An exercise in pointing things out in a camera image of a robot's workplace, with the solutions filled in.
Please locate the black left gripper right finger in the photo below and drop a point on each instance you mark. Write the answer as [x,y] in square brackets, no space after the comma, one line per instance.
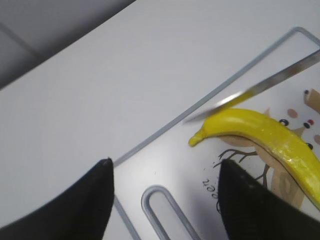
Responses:
[251,212]

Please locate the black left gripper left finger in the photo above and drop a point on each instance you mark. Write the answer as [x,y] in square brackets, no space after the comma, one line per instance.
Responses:
[81,212]

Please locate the white-handled kitchen knife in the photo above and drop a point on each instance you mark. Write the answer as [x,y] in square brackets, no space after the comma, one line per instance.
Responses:
[260,87]

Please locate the yellow plastic banana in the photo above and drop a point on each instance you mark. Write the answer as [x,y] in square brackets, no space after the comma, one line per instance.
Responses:
[279,142]

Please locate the white deer cutting board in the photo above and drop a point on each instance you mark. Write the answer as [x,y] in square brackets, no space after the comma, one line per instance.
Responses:
[168,190]

